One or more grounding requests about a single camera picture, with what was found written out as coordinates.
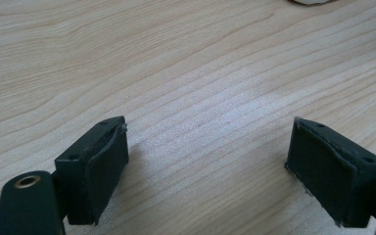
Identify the white round object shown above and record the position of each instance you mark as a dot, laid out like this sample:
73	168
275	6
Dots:
310	1

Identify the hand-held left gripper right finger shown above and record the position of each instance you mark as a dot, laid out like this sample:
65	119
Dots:
329	169

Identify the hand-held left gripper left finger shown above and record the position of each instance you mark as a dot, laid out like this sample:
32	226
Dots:
91	169

